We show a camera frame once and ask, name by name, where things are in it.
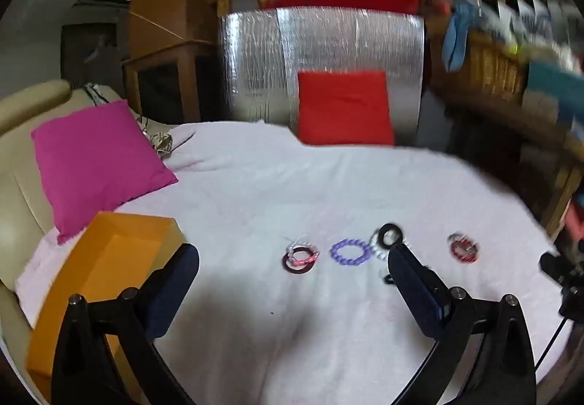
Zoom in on blue cloth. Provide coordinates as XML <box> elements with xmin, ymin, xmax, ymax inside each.
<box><xmin>442</xmin><ymin>0</ymin><xmax>480</xmax><ymax>73</ymax></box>

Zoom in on purple beaded bracelet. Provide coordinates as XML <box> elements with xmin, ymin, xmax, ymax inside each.
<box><xmin>330</xmin><ymin>239</ymin><xmax>371</xmax><ymax>266</ymax></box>

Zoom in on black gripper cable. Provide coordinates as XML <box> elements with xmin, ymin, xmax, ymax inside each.
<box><xmin>536</xmin><ymin>316</ymin><xmax>571</xmax><ymax>381</ymax></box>

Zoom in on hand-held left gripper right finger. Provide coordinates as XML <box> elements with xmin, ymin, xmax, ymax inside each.
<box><xmin>387</xmin><ymin>243</ymin><xmax>537</xmax><ymax>405</ymax></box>

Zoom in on teal box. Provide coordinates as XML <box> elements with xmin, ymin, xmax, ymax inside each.
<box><xmin>527</xmin><ymin>61</ymin><xmax>584</xmax><ymax>136</ymax></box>

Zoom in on silver foil panel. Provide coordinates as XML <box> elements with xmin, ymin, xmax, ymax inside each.
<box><xmin>220</xmin><ymin>6</ymin><xmax>427</xmax><ymax>146</ymax></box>

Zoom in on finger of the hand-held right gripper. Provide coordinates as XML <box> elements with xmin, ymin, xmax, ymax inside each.
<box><xmin>539</xmin><ymin>251</ymin><xmax>584</xmax><ymax>319</ymax></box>

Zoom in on black braided bracelet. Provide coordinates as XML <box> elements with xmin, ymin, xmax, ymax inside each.
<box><xmin>378</xmin><ymin>223</ymin><xmax>405</xmax><ymax>248</ymax></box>

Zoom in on magenta pillow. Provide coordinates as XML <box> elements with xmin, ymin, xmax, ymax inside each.
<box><xmin>31</xmin><ymin>100</ymin><xmax>178</xmax><ymax>245</ymax></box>

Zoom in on beige leather sofa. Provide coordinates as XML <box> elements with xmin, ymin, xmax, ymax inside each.
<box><xmin>0</xmin><ymin>79</ymin><xmax>183</xmax><ymax>392</ymax></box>

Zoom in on dark wall picture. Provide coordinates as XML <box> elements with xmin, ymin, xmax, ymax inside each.
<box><xmin>61</xmin><ymin>22</ymin><xmax>126</xmax><ymax>82</ymax></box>

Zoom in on red pillow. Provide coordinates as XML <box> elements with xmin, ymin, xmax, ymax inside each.
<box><xmin>296</xmin><ymin>70</ymin><xmax>395</xmax><ymax>147</ymax></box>

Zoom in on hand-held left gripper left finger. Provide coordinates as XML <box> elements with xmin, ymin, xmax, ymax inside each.
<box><xmin>51</xmin><ymin>243</ymin><xmax>200</xmax><ymax>405</ymax></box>

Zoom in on orange cardboard box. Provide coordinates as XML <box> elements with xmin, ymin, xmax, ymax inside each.
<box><xmin>25</xmin><ymin>212</ymin><xmax>184</xmax><ymax>405</ymax></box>

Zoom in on white beaded bracelet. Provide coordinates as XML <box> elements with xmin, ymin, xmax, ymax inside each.
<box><xmin>370</xmin><ymin>229</ymin><xmax>407</xmax><ymax>261</ymax></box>

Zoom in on pink and maroon bracelets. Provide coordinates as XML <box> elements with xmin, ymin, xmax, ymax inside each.
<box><xmin>287</xmin><ymin>242</ymin><xmax>320</xmax><ymax>264</ymax></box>

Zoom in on striped cloth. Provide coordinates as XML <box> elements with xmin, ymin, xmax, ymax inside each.
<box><xmin>84</xmin><ymin>83</ymin><xmax>110</xmax><ymax>107</ymax></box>

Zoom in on patterned cloth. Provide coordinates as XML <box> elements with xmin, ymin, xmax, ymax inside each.
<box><xmin>137</xmin><ymin>115</ymin><xmax>195</xmax><ymax>157</ymax></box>

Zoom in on dark maroon bracelet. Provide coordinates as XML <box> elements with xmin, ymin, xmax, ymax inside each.
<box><xmin>282</xmin><ymin>252</ymin><xmax>315</xmax><ymax>274</ymax></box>

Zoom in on dark red beaded bracelet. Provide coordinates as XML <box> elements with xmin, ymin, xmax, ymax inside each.
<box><xmin>449</xmin><ymin>237</ymin><xmax>480</xmax><ymax>263</ymax></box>

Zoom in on wicker basket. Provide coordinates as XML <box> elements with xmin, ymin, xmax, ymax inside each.
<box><xmin>431</xmin><ymin>28</ymin><xmax>530</xmax><ymax>102</ymax></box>

